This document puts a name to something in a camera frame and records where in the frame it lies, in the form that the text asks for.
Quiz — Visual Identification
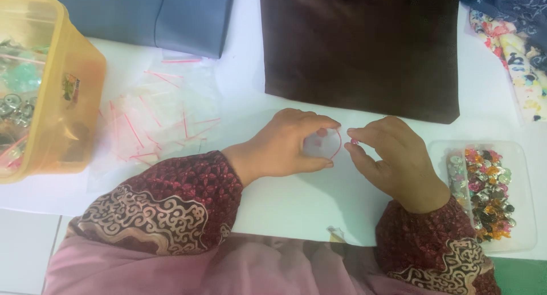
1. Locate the person's left hand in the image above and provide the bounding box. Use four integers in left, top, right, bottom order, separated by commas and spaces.
221, 108, 342, 188

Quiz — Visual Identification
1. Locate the person's right hand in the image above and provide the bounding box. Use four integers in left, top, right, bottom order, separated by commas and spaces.
344, 116, 451, 214

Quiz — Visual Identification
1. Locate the small clear zip bag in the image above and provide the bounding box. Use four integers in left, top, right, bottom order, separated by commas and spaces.
303, 128, 343, 161

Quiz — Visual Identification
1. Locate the heap of colourful beads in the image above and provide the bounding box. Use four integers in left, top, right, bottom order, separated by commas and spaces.
446, 147, 517, 243

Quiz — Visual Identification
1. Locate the folded dark brown fabric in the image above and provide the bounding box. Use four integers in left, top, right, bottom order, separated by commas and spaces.
260, 0, 462, 125

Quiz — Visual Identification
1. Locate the pile of clear zip bags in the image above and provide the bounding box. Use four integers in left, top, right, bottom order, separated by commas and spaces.
87, 51, 223, 192

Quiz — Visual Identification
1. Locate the clear plastic tray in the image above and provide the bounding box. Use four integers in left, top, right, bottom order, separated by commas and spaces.
428, 140, 538, 254

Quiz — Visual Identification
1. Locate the pink garment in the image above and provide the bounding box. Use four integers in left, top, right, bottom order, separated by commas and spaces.
43, 232, 432, 295

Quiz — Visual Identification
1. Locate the floral cream fabric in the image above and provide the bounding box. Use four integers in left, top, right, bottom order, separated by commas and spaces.
469, 9, 547, 122

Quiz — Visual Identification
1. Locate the green mat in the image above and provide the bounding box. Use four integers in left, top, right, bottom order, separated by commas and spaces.
487, 257, 547, 295

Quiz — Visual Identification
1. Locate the folded grey-blue fabric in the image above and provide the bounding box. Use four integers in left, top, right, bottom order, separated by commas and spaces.
34, 0, 236, 59

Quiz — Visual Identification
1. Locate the dark blue patterned fabric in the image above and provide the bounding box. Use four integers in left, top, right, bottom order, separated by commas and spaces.
459, 0, 547, 73

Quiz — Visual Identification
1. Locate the yellow plastic container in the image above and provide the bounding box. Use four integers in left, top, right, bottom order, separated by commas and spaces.
0, 0, 107, 185

